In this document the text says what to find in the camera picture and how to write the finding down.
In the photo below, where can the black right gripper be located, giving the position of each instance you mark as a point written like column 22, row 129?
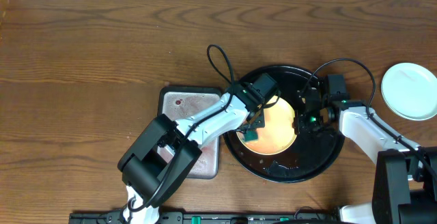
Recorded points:
column 300, row 121

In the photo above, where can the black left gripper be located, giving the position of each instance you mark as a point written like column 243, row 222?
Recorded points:
column 255, row 121

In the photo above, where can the green yellow sponge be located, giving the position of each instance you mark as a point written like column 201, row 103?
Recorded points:
column 250, row 135

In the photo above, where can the yellow plate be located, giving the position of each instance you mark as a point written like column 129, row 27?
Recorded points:
column 278, row 134

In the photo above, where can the light blue plate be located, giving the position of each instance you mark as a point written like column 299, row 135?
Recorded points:
column 409, row 90

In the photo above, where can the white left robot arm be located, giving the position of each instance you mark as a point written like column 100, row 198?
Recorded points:
column 162, row 156

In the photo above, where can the black round tray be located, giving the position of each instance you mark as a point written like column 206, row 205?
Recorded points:
column 309, row 155

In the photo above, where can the black rectangular soap tray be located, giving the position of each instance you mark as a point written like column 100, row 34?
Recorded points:
column 178, row 102

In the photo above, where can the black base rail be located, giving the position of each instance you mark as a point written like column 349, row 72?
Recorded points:
column 199, row 218

